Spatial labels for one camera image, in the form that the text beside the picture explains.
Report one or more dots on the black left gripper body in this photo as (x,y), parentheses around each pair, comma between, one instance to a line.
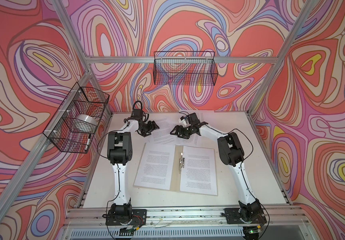
(147,127)

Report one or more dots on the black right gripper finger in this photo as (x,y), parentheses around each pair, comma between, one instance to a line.
(184,135)
(176,131)

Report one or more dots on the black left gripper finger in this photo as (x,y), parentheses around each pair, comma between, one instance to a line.
(153,125)
(145,133)

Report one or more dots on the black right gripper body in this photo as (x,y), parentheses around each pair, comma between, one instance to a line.
(186,131)

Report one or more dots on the printed paper sheet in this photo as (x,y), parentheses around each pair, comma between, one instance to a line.
(162,135)
(203,116)
(155,167)
(198,171)

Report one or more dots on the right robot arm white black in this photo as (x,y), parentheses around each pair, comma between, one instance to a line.
(231,154)

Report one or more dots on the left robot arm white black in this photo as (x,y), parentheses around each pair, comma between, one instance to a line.
(119,153)

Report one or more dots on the metal folder fastener clip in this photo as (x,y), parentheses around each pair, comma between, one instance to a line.
(181,162)

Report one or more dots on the printed paper sheet front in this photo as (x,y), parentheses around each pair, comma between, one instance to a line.
(162,135)

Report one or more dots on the printed paper sheet back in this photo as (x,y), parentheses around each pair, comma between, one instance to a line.
(203,116)

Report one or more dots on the silver tape roll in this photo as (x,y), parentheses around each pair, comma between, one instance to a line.
(85,124)

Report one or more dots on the black wire basket back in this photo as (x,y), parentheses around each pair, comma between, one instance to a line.
(187,68)

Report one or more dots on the black wire basket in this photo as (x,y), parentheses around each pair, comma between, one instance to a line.
(61,131)
(187,68)

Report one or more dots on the black wire basket left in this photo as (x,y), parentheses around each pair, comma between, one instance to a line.
(61,131)

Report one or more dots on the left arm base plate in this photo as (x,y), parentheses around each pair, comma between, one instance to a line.
(126,216)

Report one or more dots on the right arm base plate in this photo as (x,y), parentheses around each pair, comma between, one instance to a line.
(244,216)

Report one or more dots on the aluminium front rail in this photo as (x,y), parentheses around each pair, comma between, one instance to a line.
(280,222)

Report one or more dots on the aluminium frame post right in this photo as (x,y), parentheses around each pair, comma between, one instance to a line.
(293,33)

